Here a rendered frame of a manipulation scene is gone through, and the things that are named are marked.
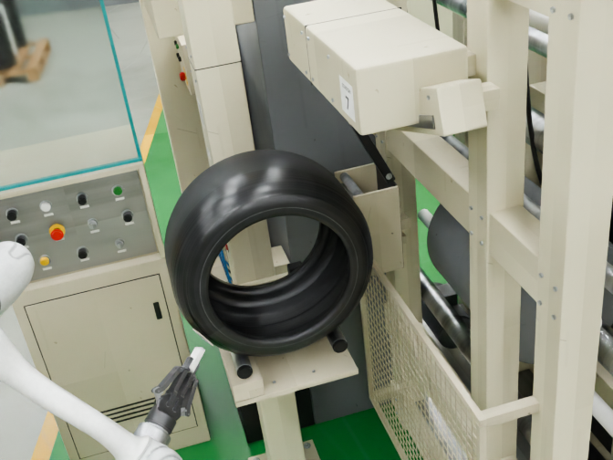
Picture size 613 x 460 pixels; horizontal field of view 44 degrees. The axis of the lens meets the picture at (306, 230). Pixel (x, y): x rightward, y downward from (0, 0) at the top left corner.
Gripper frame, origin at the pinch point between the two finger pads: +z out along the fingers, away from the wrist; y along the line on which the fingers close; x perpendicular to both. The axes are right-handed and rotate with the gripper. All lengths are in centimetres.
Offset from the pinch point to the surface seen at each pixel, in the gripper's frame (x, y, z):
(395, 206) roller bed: 21, 25, 72
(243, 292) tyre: -12.1, 12.0, 31.1
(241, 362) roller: 0.5, 14.0, 7.9
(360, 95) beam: 67, -39, 40
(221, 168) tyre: 9, -27, 42
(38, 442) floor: -153, 52, -14
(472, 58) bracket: 77, -25, 64
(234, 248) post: -15.6, 3.9, 42.1
